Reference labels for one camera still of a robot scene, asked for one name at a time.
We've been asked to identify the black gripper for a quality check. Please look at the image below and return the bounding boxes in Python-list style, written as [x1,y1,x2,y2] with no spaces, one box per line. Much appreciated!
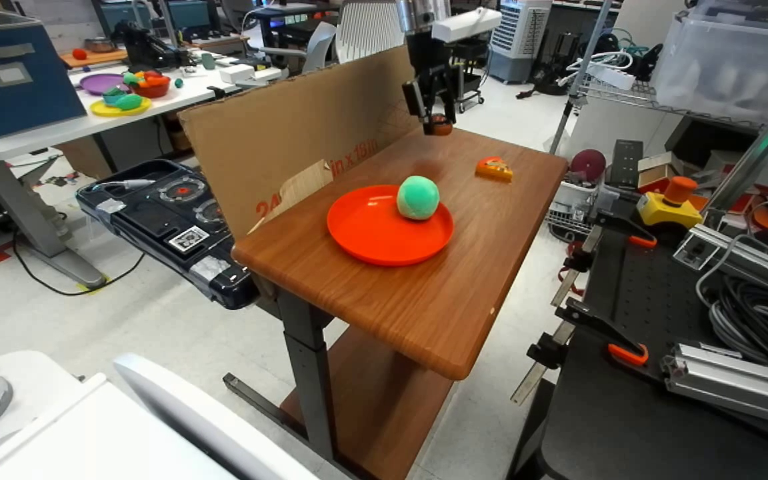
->
[405,28,465,127]

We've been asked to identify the orange pizza slice toy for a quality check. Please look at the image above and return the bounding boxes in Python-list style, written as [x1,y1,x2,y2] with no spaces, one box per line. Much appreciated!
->
[473,154,515,184]

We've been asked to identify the orange plastic plate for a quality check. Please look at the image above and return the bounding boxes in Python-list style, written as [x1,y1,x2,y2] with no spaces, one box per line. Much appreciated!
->
[326,180,457,270]

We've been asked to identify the green toy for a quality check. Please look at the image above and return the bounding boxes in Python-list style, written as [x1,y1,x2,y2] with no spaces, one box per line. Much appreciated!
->
[101,87,146,111]

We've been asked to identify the yellow plate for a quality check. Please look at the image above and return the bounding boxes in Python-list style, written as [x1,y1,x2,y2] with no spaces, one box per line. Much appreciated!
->
[89,95,155,119]

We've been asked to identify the purple plate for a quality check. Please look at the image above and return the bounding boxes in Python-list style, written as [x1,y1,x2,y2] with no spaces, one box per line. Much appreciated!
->
[78,71,129,98]

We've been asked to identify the green and white ball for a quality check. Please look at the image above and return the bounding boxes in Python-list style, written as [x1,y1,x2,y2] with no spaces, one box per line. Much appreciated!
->
[394,172,446,223]

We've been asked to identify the white air cooler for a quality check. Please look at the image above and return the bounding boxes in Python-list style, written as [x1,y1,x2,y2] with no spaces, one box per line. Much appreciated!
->
[485,0,554,87]

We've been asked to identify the grey office chair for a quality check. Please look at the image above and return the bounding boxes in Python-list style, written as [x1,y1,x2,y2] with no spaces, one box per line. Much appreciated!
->
[261,18,342,76]

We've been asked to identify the brown cardboard sheet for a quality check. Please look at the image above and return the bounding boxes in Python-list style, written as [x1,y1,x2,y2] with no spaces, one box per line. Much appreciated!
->
[175,43,429,239]

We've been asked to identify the thin metal stand pole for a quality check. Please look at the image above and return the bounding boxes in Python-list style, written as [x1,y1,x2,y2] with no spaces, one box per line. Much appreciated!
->
[546,0,619,156]

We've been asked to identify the maroon ball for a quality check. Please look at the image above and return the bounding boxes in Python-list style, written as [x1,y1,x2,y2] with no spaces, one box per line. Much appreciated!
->
[565,147,611,187]

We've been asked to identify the brown wooden table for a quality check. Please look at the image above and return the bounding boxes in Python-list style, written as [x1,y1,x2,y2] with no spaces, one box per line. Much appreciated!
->
[221,119,569,480]

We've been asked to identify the black remote control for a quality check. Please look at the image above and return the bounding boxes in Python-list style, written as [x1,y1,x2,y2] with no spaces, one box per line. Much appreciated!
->
[607,139,646,188]

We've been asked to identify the yellow and orange tool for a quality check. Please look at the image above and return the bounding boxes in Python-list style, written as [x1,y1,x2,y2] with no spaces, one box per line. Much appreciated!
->
[635,172,703,231]

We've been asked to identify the red bowl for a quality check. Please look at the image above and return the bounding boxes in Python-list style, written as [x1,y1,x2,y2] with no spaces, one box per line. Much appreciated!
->
[133,71,174,100]

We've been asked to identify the black open case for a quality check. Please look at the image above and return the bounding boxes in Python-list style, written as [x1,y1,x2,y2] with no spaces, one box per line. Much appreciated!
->
[75,156,261,311]

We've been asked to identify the clear plastic bin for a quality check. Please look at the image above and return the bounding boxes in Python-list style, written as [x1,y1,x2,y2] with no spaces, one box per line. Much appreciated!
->
[651,2,768,127]

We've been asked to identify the grey slanted metal pole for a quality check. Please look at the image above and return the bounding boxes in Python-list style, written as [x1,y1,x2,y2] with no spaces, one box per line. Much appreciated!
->
[702,76,768,230]

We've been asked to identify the slim aluminium extrusion bar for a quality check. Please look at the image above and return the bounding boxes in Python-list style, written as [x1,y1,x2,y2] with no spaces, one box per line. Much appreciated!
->
[673,220,768,300]

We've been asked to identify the black work table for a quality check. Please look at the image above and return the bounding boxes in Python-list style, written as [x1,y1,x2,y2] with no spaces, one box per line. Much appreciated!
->
[507,220,768,480]

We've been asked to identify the white desk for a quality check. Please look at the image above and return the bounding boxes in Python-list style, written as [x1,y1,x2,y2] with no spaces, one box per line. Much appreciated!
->
[0,62,253,291]

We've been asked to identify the thick aluminium extrusion bar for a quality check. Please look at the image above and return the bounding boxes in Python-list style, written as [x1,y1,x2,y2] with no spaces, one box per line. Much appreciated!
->
[662,340,768,434]

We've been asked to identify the blue box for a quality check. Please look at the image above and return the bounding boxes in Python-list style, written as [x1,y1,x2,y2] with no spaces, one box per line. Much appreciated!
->
[0,7,91,143]

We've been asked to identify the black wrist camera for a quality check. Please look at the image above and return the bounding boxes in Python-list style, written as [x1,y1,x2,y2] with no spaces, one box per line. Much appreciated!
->
[399,76,426,123]

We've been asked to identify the black wire cart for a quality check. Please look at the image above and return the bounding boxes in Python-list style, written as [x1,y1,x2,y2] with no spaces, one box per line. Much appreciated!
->
[447,2,495,116]

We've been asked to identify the black clamp orange handle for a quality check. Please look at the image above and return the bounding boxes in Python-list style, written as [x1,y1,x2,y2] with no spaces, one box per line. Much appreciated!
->
[551,299,654,371]
[590,194,662,252]

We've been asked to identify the black cable bundle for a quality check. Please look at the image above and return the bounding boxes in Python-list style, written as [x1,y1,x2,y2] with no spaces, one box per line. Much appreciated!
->
[697,256,768,376]

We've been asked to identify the black floor cable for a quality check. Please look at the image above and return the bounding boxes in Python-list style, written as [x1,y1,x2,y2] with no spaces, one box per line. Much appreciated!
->
[7,231,149,299]

